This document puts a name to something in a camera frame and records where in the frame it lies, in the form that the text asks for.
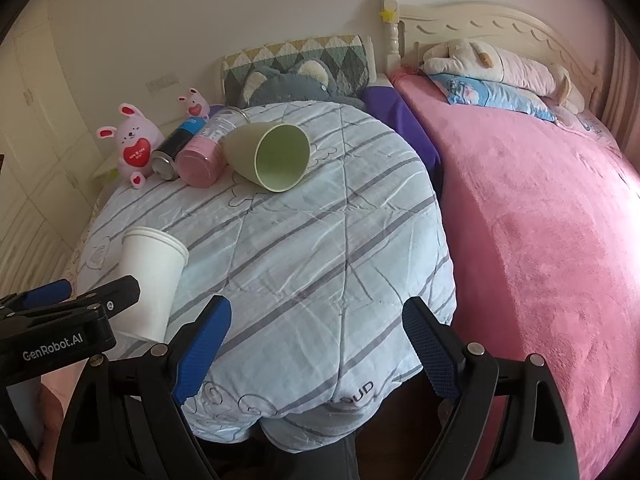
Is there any white paper cup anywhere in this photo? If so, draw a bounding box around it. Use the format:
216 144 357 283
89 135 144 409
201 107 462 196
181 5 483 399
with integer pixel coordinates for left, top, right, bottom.
112 226 189 342

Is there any green plastic cup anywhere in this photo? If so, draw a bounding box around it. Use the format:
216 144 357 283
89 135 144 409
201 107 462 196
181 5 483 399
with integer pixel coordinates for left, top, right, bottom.
222 122 311 193

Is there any cream wardrobe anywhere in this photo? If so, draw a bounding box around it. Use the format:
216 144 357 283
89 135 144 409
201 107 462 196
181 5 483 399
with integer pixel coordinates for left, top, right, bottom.
1 18 104 294

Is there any blue metal can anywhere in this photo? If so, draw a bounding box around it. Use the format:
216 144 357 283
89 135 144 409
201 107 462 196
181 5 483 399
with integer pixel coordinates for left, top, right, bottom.
151 117 206 181

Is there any large pink bunny plush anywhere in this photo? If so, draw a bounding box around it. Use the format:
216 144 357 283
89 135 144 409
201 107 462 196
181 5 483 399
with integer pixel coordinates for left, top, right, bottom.
96 103 165 188

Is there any striped light blue quilt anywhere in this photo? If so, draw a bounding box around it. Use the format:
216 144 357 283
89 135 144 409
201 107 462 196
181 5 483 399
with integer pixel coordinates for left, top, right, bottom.
74 102 457 453

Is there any small pink bunny plush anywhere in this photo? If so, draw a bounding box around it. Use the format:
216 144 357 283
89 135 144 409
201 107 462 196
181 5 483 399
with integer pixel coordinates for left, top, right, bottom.
178 88 210 120

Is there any pink fleece blanket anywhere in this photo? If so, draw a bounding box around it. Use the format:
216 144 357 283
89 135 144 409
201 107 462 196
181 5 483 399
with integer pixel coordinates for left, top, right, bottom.
393 70 639 479

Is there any grey cat plush pillow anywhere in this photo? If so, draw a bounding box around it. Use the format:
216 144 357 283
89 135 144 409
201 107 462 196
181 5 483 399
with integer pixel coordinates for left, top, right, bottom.
238 58 366 110

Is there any purple sheet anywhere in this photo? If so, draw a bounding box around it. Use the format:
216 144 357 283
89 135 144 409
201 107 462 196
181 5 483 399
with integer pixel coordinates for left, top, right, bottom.
361 86 444 198

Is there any diamond patterned quilted cushion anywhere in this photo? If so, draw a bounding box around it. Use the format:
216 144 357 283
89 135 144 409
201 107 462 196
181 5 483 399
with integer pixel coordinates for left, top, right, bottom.
220 34 376 105

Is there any blue cartoon pillow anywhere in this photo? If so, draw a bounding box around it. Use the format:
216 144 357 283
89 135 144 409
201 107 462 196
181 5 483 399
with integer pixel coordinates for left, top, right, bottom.
428 74 556 122

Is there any cream wooden headboard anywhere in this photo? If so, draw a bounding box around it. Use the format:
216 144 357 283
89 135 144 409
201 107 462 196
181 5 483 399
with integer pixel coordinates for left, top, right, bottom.
381 0 603 112

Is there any white pink long plush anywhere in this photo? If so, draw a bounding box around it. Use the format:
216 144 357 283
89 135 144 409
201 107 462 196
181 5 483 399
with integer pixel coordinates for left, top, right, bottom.
422 38 586 114

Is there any white wall socket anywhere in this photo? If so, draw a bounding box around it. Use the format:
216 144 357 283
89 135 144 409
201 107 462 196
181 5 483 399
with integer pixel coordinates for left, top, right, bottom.
145 73 180 96

